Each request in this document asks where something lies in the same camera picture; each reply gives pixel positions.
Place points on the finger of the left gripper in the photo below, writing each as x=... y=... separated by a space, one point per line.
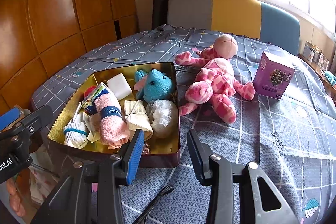
x=26 y=127

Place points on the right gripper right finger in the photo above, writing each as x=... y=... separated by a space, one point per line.
x=260 y=200

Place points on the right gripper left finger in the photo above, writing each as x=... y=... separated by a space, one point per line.
x=70 y=200

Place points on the white sock blue stripe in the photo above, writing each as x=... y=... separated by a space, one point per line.
x=75 y=131

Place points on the pink towel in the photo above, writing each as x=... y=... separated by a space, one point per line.
x=113 y=129

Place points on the green blue tissue pack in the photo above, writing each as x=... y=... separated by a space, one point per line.
x=88 y=103

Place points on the cream cloth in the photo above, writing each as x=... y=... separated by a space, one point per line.
x=136 y=118

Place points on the grey checked bed sheet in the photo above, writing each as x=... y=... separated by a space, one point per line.
x=292 y=139

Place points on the gold tin box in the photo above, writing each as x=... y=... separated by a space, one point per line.
x=165 y=153

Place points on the pink braided scrunchie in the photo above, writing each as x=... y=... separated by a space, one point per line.
x=146 y=149

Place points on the white paper packet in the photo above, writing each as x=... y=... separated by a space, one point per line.
x=92 y=123

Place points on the red plush item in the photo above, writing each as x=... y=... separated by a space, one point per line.
x=91 y=90

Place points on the white fluffy item in plastic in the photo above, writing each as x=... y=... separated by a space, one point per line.
x=163 y=116

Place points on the white soap bar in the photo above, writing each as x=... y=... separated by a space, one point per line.
x=119 y=86

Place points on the teal plush toy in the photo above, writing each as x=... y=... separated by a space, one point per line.
x=154 y=85

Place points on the pink giraffe plush toy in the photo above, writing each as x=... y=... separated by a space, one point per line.
x=215 y=83

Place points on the purple cardboard box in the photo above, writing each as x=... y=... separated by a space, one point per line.
x=273 y=75

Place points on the wooden wardrobe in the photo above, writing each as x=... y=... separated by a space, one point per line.
x=40 y=37

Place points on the wooden desk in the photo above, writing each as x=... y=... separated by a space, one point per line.
x=330 y=90

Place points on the teal plush on desk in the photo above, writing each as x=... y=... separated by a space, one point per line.
x=330 y=78

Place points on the yellow blue grey headboard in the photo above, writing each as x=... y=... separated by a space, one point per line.
x=250 y=18

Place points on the black rolled mat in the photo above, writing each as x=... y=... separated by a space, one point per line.
x=159 y=13

